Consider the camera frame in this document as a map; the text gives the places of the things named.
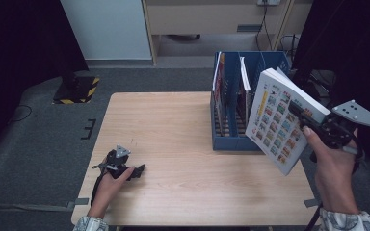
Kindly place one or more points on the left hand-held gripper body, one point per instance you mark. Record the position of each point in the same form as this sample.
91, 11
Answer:
117, 163

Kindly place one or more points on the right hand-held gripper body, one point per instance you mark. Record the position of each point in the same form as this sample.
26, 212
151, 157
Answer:
337, 133

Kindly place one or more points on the white book with picture grid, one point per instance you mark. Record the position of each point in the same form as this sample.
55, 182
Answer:
276, 128

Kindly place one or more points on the purple cover book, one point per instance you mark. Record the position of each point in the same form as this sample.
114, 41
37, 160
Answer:
244, 96

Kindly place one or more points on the blue plastic file rack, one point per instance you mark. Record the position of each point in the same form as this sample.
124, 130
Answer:
231, 142

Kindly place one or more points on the black book with red cover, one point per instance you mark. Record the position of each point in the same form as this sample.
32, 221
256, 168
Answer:
219, 89

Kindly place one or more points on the person's left hand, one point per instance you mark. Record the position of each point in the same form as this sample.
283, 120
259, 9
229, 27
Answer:
107, 192

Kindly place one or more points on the person's right hand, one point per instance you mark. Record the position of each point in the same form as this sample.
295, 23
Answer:
334, 173

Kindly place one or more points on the dark curtain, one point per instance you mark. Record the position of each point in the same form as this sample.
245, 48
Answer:
353, 48
19, 48

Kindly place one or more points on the white cabinet panel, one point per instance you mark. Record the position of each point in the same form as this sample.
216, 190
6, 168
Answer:
109, 29

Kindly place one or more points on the light wooden cabinet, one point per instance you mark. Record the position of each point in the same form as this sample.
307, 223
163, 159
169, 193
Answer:
205, 19

